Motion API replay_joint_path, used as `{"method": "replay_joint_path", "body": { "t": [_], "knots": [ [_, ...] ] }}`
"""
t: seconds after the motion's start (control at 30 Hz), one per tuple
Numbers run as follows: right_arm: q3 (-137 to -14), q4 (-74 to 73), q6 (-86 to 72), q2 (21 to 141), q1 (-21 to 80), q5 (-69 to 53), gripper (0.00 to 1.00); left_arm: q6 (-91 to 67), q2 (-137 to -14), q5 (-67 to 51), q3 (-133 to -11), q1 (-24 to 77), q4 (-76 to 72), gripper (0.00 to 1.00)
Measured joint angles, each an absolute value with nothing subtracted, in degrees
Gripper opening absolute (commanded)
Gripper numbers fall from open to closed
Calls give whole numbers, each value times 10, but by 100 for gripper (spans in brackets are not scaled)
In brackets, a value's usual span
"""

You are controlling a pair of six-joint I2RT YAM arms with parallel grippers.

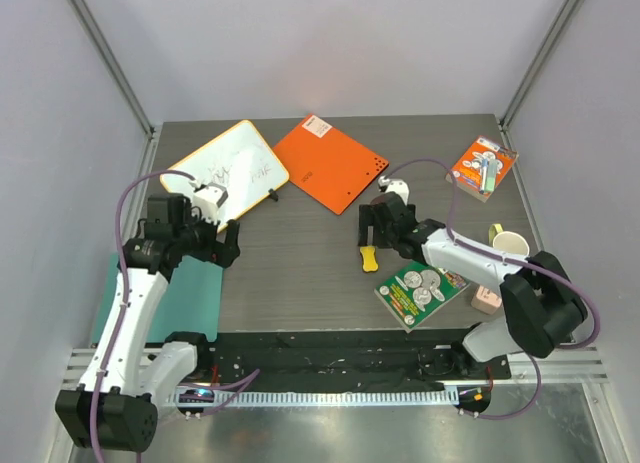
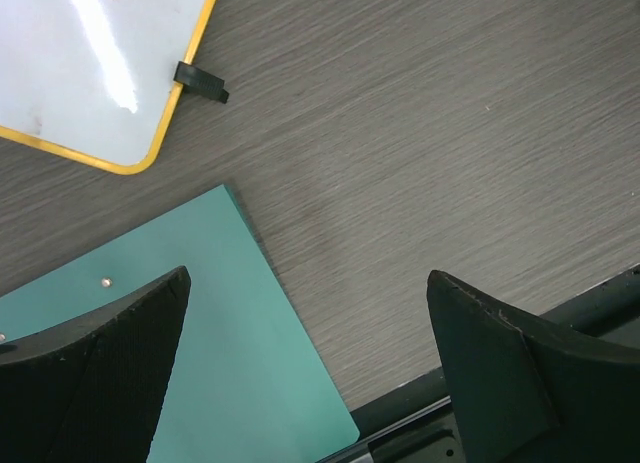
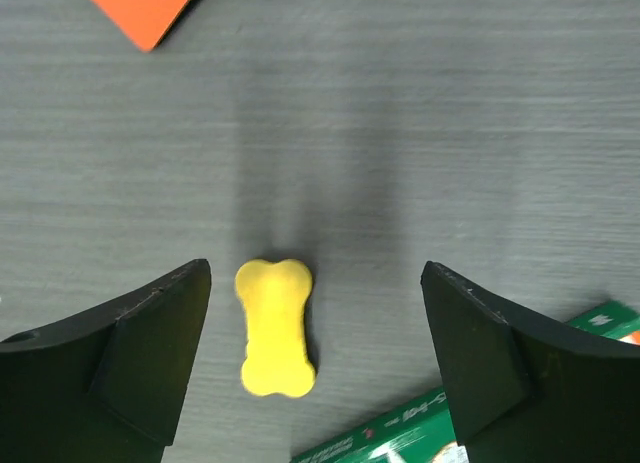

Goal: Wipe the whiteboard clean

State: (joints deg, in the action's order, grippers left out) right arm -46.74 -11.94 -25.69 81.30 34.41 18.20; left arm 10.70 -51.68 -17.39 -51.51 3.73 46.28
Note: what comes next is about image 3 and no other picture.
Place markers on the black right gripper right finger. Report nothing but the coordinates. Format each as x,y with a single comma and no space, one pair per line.
523,387

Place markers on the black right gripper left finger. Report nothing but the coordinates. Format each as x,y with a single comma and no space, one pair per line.
107,384

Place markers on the yellow bone-shaped eraser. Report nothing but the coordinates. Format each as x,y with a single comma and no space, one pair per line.
274,297

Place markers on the green book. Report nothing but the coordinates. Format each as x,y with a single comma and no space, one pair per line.
421,431

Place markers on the orange notebook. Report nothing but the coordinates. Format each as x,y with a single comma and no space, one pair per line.
145,23

